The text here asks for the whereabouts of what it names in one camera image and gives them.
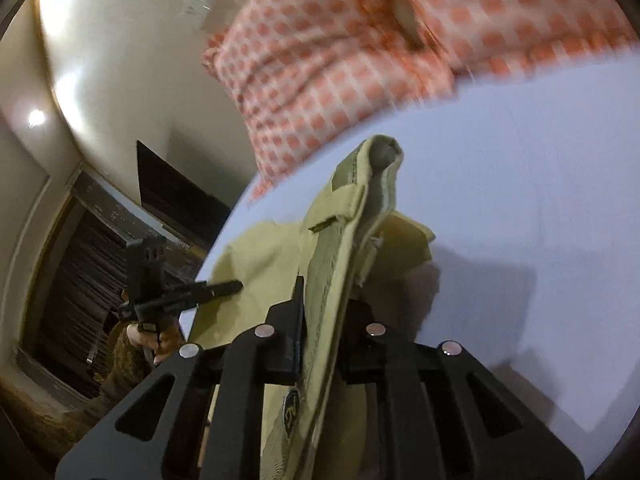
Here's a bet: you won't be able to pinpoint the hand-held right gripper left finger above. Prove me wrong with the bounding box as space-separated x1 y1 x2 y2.
54 276 307 480

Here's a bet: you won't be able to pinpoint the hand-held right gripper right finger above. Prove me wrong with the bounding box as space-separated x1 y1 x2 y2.
339 299 586 480

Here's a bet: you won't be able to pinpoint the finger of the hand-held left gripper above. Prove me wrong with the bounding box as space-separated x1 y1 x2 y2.
176 281 244 306

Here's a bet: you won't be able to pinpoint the khaki pants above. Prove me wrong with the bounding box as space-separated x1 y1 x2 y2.
182 134 437 480

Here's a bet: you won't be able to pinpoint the person's left forearm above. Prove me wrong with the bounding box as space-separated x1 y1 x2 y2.
65 319 153 423

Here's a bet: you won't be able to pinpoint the person's left hand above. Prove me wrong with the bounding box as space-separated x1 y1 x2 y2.
126 321 179 367

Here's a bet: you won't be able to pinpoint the dark wooden door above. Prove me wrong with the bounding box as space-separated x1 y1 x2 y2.
19 167 202 403

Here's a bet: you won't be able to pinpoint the dark flat screen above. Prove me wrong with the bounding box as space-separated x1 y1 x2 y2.
136 140 234 252

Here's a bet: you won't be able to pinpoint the white bed sheet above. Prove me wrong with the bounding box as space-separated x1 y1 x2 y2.
179 62 640 467

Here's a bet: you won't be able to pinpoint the orange checked pillow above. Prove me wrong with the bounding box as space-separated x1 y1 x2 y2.
200 0 457 202
325 0 633 77

